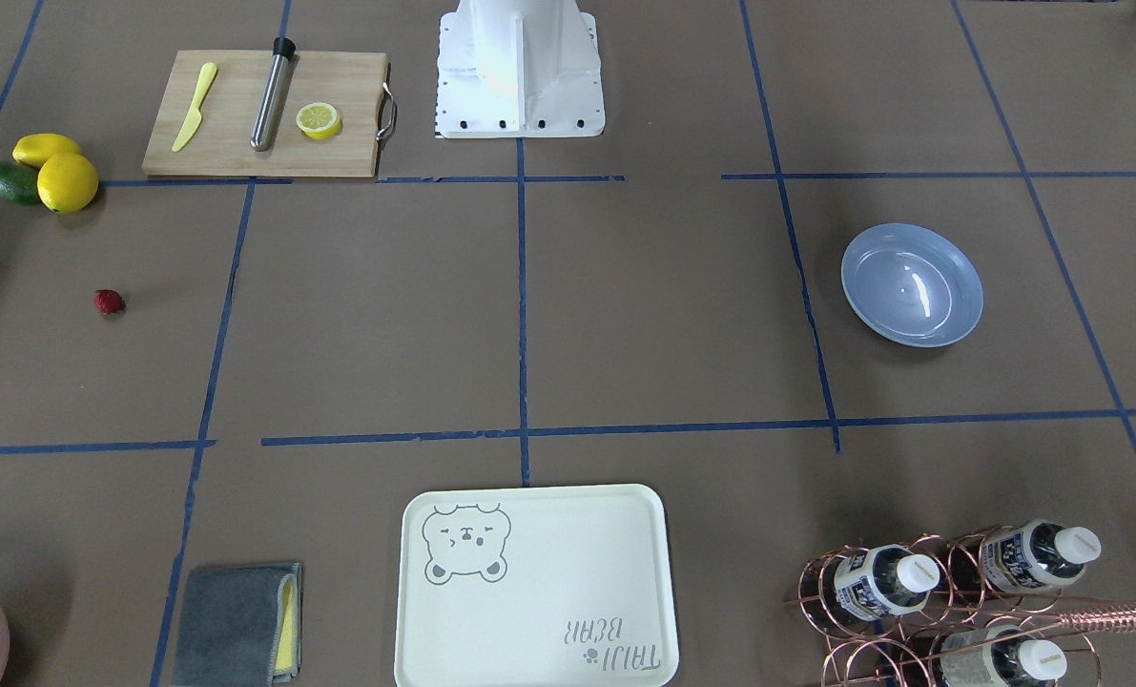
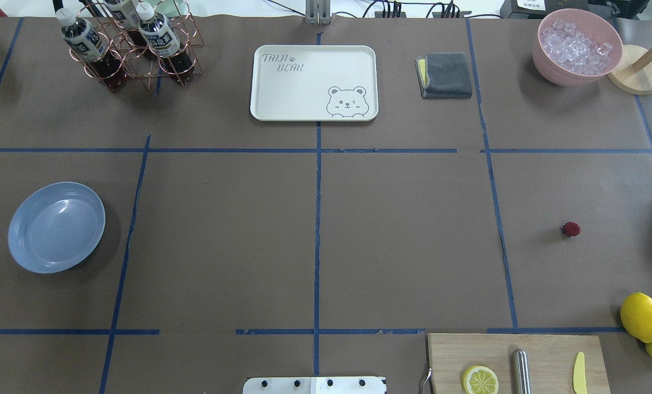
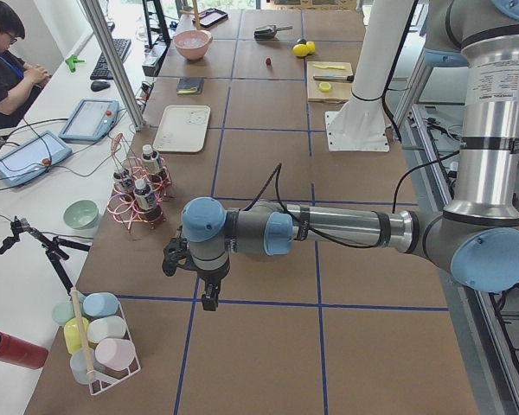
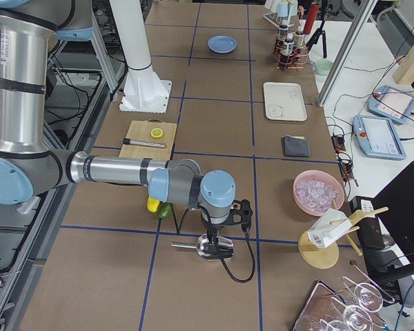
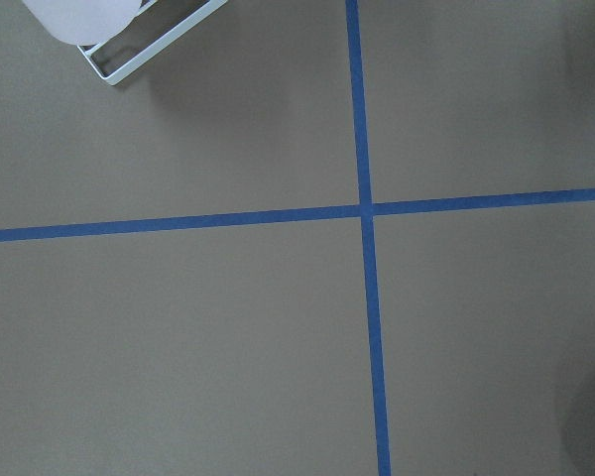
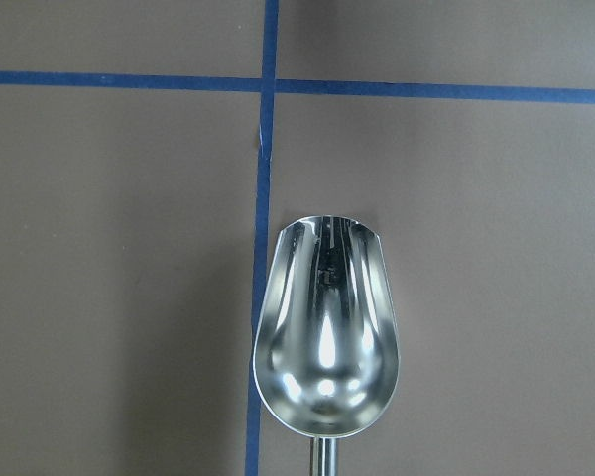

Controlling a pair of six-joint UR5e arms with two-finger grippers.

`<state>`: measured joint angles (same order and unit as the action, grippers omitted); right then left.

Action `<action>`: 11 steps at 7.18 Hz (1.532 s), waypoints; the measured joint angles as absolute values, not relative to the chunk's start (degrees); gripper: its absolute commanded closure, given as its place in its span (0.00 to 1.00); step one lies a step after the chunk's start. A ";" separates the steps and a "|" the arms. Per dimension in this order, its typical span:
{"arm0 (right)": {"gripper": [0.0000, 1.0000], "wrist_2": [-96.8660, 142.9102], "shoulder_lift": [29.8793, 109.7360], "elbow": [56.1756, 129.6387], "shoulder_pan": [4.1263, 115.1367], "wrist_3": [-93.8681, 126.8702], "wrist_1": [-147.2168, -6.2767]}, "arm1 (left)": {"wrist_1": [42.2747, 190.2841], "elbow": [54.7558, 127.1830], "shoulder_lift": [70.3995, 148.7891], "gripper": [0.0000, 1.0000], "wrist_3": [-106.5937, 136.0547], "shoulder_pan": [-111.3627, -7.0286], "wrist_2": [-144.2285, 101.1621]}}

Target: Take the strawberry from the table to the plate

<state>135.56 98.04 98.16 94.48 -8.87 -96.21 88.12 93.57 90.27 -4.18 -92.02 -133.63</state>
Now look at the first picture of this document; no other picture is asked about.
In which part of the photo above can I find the grey and yellow cloth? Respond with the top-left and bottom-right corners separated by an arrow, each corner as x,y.
172,561 -> 304,686

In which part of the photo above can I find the wooden cutting board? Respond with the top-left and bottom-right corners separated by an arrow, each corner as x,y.
143,51 -> 395,178

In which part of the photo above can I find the copper wire bottle rack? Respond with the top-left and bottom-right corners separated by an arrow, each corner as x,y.
784,525 -> 1136,686

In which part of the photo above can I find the red strawberry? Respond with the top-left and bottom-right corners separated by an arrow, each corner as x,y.
93,290 -> 127,317

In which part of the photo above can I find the cream bear tray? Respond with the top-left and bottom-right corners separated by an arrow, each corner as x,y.
394,484 -> 680,686

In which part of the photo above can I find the yellow mango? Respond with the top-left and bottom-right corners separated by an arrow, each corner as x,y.
12,132 -> 83,170

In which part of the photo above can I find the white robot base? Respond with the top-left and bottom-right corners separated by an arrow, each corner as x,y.
434,1 -> 607,139

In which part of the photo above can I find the bottle white cap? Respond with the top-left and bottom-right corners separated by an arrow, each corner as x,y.
979,519 -> 1103,587
822,545 -> 942,626
938,627 -> 1069,687

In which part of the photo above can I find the whole yellow lemon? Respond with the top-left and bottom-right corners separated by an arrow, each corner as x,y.
37,153 -> 100,213

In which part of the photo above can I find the green avocado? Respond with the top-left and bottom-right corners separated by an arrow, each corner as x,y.
0,160 -> 41,207

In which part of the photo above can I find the lemon half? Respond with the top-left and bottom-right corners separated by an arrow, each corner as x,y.
296,101 -> 342,140

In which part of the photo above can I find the lower bottle white cap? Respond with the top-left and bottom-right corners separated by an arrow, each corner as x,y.
938,627 -> 1069,687

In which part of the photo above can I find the yellow plastic knife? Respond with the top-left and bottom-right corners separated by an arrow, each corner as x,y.
172,62 -> 218,153

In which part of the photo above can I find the light blue plate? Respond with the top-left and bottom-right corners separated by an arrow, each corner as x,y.
840,223 -> 983,347

